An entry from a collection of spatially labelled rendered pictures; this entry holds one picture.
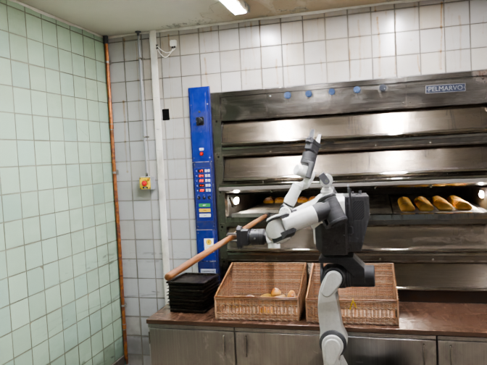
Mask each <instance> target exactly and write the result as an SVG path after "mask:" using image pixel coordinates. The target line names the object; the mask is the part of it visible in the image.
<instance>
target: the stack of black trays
mask: <svg viewBox="0 0 487 365"><path fill-rule="evenodd" d="M219 275H220V274H218V273H198V272H184V273H182V274H180V275H178V276H177V277H174V278H173V279H171V280H169V281H166V283H168V285H167V286H169V288H167V289H169V290H168V291H167V293H169V294H167V295H168V296H169V298H168V299H170V301H168V303H170V305H168V306H170V308H169V309H170V311H172V312H183V313H194V314H205V313H206V312H207V311H208V310H210V309H211V308H212V307H214V306H215V300H214V296H215V293H216V292H217V289H218V287H219V286H220V284H221V283H219V282H220V281H221V280H218V279H219V278H220V277H218V276H219Z"/></svg>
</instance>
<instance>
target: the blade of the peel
mask: <svg viewBox="0 0 487 365"><path fill-rule="evenodd" d="M265 212H270V216H274V215H276V214H279V211H278V210H267V211H241V212H237V213H233V214H232V217H260V216H262V215H263V214H264V213H265Z"/></svg>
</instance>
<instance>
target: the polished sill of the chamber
mask: <svg viewBox="0 0 487 365"><path fill-rule="evenodd" d="M257 218H259V217H226V223H239V222H252V221H254V220H255V219H257ZM433 219H487V212H448V213H408V214H370V218H369V221H384V220H433Z"/></svg>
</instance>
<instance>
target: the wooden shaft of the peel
mask: <svg viewBox="0 0 487 365"><path fill-rule="evenodd" d="M265 218H267V215H266V214H263V215H262V216H260V217H259V218H257V219H255V220H254V221H252V222H250V223H248V224H247V225H246V226H244V227H243V229H250V228H251V227H253V226H254V225H256V224H258V223H259V222H261V221H262V220H263V219H265ZM234 238H236V235H229V236H227V237H226V238H224V239H222V240H221V241H219V242H218V243H215V244H214V245H213V246H211V247H209V248H208V249H206V250H204V251H202V252H201V253H199V254H197V255H196V256H194V257H193V258H191V259H189V260H187V261H186V262H184V263H183V264H181V265H180V266H178V267H176V268H174V269H173V270H171V271H169V272H168V273H166V274H165V279H166V280H167V281H169V280H171V279H173V278H174V277H176V276H178V275H179V274H180V273H182V272H184V271H186V270H187V269H188V268H190V267H192V266H193V265H194V264H196V263H197V262H199V261H201V260H202V259H204V258H205V257H207V256H208V255H210V254H211V253H213V252H215V251H216V250H217V249H219V248H221V247H222V246H224V245H225V244H227V243H229V242H230V241H231V240H233V239H234Z"/></svg>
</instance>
